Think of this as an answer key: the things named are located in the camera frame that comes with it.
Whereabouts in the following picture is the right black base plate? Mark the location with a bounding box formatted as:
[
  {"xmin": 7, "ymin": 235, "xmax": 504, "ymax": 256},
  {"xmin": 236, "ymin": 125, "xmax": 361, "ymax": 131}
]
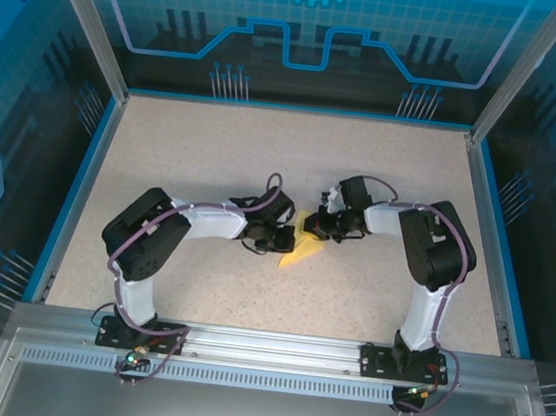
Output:
[{"xmin": 357, "ymin": 341, "xmax": 449, "ymax": 388}]

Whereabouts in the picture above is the yellow paper sheet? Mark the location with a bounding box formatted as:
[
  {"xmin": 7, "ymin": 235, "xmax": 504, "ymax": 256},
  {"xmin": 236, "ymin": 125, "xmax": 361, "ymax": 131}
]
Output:
[{"xmin": 277, "ymin": 207, "xmax": 331, "ymax": 276}]

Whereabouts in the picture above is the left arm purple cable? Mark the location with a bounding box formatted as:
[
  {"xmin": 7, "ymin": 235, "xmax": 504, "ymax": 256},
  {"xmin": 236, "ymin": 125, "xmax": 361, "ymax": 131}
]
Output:
[{"xmin": 95, "ymin": 153, "xmax": 286, "ymax": 402}]

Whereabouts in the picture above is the blue table edge strip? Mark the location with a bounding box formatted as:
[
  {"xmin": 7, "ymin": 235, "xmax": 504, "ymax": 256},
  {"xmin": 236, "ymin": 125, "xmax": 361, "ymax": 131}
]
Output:
[
  {"xmin": 28, "ymin": 89, "xmax": 129, "ymax": 312},
  {"xmin": 454, "ymin": 138, "xmax": 556, "ymax": 361}
]

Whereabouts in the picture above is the aluminium frame post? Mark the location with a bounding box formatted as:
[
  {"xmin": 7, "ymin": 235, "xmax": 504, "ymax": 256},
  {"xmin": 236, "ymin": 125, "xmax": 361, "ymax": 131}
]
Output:
[
  {"xmin": 24, "ymin": 0, "xmax": 141, "ymax": 107},
  {"xmin": 468, "ymin": 0, "xmax": 556, "ymax": 154}
]

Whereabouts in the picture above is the cable connector with green light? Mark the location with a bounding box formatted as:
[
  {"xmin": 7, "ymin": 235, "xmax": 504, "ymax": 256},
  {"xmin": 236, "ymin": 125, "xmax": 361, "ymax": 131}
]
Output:
[
  {"xmin": 119, "ymin": 344, "xmax": 151, "ymax": 373},
  {"xmin": 404, "ymin": 380, "xmax": 440, "ymax": 403}
]

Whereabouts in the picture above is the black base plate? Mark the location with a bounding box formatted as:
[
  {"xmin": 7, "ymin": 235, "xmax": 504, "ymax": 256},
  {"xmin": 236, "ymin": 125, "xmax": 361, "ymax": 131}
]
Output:
[
  {"xmin": 357, "ymin": 341, "xmax": 449, "ymax": 388},
  {"xmin": 95, "ymin": 312, "xmax": 191, "ymax": 358}
]

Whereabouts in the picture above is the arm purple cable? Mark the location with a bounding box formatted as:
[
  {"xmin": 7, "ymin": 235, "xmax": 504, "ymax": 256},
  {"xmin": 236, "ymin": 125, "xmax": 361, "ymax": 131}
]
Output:
[
  {"xmin": 95, "ymin": 153, "xmax": 286, "ymax": 402},
  {"xmin": 302, "ymin": 171, "xmax": 485, "ymax": 416}
]

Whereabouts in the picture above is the slotted metal cable duct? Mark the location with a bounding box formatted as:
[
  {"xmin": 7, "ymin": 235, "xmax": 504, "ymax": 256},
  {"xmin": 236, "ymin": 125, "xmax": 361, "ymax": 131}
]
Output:
[{"xmin": 18, "ymin": 343, "xmax": 439, "ymax": 411}]

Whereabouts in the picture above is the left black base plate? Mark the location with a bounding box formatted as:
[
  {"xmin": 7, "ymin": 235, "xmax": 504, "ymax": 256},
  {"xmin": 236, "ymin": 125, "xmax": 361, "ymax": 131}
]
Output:
[{"xmin": 95, "ymin": 312, "xmax": 191, "ymax": 358}]

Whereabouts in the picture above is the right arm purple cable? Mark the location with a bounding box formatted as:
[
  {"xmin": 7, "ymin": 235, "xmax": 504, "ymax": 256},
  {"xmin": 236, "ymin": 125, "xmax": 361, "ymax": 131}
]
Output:
[{"xmin": 302, "ymin": 171, "xmax": 485, "ymax": 416}]

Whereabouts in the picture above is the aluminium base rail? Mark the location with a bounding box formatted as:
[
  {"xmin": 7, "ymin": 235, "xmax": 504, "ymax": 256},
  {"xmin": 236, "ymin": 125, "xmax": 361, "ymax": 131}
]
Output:
[{"xmin": 9, "ymin": 300, "xmax": 538, "ymax": 395}]

